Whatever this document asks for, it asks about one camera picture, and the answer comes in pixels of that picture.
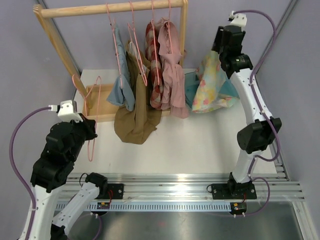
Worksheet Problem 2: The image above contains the pink hanger one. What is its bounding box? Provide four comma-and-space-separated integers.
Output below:
71, 74, 102, 163

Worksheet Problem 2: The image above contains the pink skirt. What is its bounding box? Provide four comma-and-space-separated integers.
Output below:
158, 20, 189, 119

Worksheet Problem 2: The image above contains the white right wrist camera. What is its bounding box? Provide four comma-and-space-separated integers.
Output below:
228, 11, 247, 28

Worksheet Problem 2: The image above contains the pink hanger five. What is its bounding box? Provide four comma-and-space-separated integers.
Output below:
166, 0, 176, 55

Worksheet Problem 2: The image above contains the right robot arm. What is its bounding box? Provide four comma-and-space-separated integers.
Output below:
211, 25, 282, 199

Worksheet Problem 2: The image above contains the pink hanger two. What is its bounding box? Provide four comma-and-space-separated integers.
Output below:
105, 3, 123, 89

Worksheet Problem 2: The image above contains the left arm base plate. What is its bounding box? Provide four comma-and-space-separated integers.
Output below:
79, 183, 125, 200

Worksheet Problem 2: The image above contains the wooden clothes rack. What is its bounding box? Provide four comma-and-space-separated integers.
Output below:
33, 0, 188, 123

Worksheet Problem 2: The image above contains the teal plastic bin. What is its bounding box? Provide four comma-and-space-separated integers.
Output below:
184, 71, 239, 113

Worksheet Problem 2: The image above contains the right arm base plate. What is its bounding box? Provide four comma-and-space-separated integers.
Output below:
207, 182, 257, 200

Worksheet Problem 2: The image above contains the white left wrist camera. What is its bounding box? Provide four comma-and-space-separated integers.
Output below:
48, 100, 83, 123

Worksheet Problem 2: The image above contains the brown garment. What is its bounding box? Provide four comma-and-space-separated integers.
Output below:
114, 41, 162, 145

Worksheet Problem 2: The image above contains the pink hanger three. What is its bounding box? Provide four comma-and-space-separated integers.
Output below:
127, 1, 148, 87

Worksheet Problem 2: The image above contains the floral pastel garment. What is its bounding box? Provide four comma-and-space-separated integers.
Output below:
191, 50, 239, 113

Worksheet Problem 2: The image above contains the aluminium mounting rail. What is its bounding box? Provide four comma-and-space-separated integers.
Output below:
33, 172, 307, 203

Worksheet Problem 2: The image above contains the red plaid garment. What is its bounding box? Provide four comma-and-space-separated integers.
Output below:
145, 22, 164, 110

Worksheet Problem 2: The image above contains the light blue shirt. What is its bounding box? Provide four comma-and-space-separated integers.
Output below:
106, 25, 136, 112

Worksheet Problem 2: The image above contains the white slotted cable duct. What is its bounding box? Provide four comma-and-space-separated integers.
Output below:
44, 201, 232, 212

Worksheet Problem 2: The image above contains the pink hanger four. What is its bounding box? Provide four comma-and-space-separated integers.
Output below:
151, 0, 160, 86

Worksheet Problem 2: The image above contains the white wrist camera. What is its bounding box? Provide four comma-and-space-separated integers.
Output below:
228, 11, 247, 28
48, 100, 83, 123

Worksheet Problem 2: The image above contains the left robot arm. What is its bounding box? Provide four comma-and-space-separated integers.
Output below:
20, 117, 109, 240

